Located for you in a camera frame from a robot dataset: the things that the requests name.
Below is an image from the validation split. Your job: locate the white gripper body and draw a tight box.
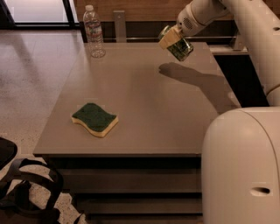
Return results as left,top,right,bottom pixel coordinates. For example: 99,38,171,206
177,2,209,36

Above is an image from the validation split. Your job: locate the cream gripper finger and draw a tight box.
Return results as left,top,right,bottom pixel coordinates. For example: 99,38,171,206
158,25,183,49

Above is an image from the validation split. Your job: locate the green soda can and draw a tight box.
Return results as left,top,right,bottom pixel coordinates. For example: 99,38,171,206
166,36,193,61

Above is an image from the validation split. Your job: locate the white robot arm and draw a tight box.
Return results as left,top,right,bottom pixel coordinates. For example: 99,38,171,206
159,0,280,224

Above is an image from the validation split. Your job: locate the clear plastic water bottle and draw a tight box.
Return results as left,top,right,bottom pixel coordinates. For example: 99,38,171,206
83,4,106,58

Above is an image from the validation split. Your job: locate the green and yellow sponge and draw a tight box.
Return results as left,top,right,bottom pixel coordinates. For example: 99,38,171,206
71,102,118,137

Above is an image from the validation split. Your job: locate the grey drawer cabinet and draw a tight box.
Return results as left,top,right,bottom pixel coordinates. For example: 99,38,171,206
34,43,239,217

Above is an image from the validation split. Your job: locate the top cabinet drawer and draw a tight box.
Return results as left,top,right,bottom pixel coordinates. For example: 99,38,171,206
59,169,201,193

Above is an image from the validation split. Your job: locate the cabinet drawer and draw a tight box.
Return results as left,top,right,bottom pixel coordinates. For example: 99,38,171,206
59,169,201,193
77,199,202,214
86,215,204,224

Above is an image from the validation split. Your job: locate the middle cabinet drawer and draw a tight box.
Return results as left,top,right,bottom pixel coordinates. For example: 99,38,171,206
77,199,202,214

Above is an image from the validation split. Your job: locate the bottom cabinet drawer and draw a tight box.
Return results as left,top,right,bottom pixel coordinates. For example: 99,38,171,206
86,215,204,224

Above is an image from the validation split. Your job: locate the right metal wall bracket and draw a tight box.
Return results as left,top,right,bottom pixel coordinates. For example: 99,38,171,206
229,31,245,51

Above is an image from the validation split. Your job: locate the metal wall bracket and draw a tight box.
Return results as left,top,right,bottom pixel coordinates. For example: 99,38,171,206
114,10,127,43
229,31,245,51

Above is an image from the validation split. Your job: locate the left metal wall bracket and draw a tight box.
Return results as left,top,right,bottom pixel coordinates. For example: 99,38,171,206
114,10,127,43

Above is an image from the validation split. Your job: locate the black bag with straps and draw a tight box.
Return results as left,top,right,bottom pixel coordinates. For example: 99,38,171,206
0,136,84,224

